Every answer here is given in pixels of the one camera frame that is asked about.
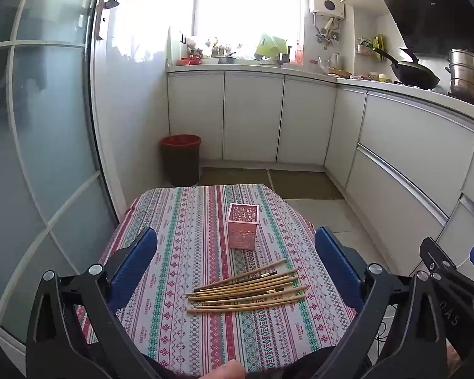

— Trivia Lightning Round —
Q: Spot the green bag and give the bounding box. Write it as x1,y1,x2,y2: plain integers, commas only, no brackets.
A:
255,33,288,58

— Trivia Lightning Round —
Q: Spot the white countertop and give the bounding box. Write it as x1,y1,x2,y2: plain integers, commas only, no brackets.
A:
166,63,474,123

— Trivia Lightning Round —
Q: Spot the frosted glass sliding door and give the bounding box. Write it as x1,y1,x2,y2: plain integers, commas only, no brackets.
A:
0,0,121,344

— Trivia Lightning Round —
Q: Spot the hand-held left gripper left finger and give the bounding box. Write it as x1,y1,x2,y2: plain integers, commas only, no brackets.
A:
26,227,162,379

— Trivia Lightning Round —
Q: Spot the white base cabinet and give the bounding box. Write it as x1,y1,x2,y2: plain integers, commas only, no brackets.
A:
167,69,338,166

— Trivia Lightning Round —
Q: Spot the person's right hand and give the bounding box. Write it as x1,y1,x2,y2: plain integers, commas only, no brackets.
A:
446,343,465,379

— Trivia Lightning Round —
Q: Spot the patterned striped tablecloth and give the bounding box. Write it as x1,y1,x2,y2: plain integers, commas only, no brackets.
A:
77,183,358,374

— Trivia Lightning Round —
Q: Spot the dark bin with red liner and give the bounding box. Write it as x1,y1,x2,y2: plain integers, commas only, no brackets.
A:
160,134,202,187

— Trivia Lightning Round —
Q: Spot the set of wooden chopsticks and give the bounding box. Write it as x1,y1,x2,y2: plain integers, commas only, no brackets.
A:
185,258,308,314

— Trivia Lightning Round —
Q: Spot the black range hood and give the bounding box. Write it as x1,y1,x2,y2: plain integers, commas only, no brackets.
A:
368,0,474,55

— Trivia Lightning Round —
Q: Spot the metal door handle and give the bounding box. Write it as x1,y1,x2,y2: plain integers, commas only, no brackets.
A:
94,0,120,41

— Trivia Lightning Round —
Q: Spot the white drawer cabinet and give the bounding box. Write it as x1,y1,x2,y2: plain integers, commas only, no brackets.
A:
324,83,474,285

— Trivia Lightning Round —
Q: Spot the stainless steel steamer pot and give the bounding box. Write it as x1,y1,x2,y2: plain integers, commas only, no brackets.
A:
444,48,474,110

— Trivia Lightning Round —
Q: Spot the person's left hand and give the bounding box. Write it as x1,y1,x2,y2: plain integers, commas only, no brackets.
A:
210,359,246,379

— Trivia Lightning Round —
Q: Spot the clear glass jug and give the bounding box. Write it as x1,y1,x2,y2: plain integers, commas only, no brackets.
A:
318,51,343,74

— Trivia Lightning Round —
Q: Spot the bright window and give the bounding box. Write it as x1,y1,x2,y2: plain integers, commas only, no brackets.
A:
193,0,306,48

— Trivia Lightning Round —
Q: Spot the wall rack with packets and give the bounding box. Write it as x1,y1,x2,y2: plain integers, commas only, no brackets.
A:
355,35,386,61

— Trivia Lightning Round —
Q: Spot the black wok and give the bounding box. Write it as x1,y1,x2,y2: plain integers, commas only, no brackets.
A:
373,47,441,90

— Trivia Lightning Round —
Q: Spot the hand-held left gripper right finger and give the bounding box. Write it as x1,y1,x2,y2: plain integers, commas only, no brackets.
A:
315,227,449,379

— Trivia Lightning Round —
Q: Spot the pink perforated utensil holder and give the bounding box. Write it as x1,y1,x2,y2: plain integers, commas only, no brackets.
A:
226,203,260,250

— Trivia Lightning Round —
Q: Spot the olive floor mat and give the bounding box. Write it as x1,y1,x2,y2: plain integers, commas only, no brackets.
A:
269,170,345,201
198,167,271,187

